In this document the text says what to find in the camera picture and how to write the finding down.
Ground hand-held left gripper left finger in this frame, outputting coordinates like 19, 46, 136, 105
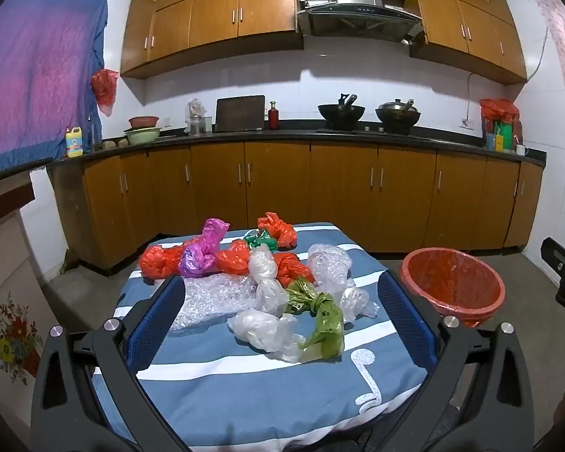
31, 274, 189, 452

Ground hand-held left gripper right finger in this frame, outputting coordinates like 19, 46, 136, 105
377, 270, 536, 452

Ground red plastic waste basket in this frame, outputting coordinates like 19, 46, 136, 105
400, 246, 506, 329

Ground clear knotted plastic bag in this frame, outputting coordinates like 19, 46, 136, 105
249, 245, 291, 315
340, 286, 380, 324
227, 310, 308, 364

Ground bubble wrap sheet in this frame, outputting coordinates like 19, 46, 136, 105
171, 274, 261, 331

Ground light green plastic bag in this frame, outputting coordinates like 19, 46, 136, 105
284, 277, 346, 359

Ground magenta plastic bag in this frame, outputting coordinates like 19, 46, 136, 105
179, 218, 229, 279

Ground red knotted plastic bag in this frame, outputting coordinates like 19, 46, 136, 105
257, 212, 298, 249
273, 251, 315, 287
215, 239, 251, 276
138, 244, 185, 281

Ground blue striped table cloth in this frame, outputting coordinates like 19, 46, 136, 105
92, 222, 428, 452

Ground dark green plastic bag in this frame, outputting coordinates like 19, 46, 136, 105
244, 230, 279, 252

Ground green packet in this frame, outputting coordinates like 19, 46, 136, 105
494, 121, 515, 153

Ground red bag on packets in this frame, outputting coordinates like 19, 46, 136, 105
479, 98, 521, 126

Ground kitchen counter with wooden cabinets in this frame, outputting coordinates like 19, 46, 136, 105
0, 129, 547, 275

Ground green plastic basin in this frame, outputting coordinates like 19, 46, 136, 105
124, 127, 163, 146

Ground yellow detergent bottle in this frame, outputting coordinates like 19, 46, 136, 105
64, 125, 84, 160

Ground black wok with lid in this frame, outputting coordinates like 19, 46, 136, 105
375, 98, 423, 134

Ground clear plastic covered jar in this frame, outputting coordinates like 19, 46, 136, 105
184, 97, 214, 136

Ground black open wok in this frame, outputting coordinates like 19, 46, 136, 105
317, 93, 366, 131

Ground dark cutting board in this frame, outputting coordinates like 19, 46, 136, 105
215, 95, 267, 133

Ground red hanging plastic bag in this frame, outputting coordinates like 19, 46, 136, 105
90, 69, 120, 117

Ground blue purple hanging cloth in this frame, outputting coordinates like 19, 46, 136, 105
0, 0, 110, 176

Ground steel range hood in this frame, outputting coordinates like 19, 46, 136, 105
296, 0, 427, 46

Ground flower wall decal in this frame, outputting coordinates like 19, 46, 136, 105
0, 291, 45, 386

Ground white wall cable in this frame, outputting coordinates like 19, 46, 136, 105
465, 23, 550, 121

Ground wooden wall cabinets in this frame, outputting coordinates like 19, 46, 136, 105
121, 0, 528, 86

